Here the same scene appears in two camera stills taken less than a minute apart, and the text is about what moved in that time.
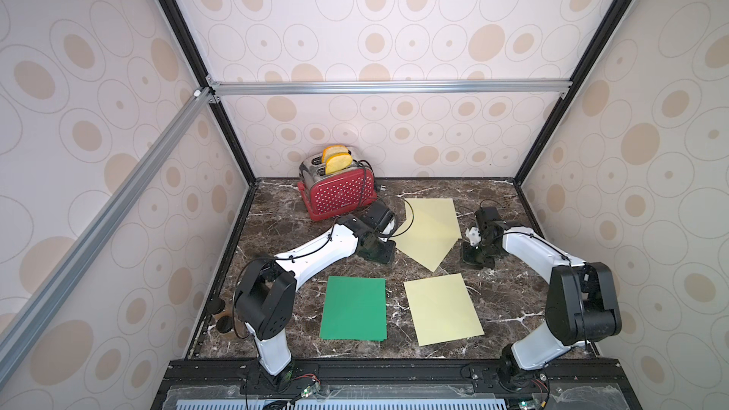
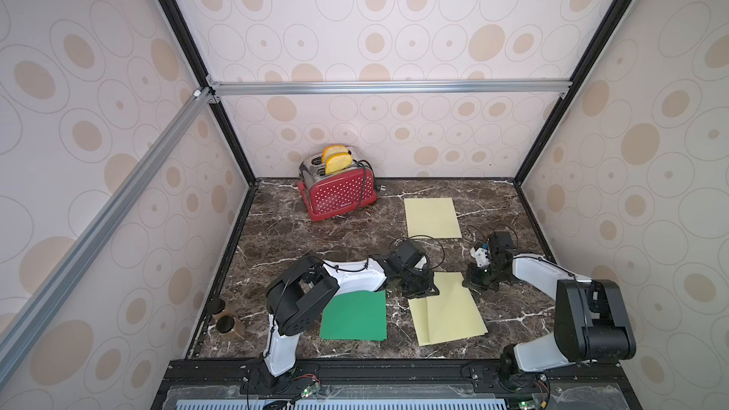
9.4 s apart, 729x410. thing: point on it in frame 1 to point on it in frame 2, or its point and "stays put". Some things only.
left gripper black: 387,254 to 424,288
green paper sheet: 354,308 stays put
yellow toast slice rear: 332,149 stays put
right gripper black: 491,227 to 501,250
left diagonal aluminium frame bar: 26,325 stays put
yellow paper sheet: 427,251 to 453,314
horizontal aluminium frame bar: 386,87 stays put
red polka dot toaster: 325,195 stays put
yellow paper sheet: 431,218 stays put
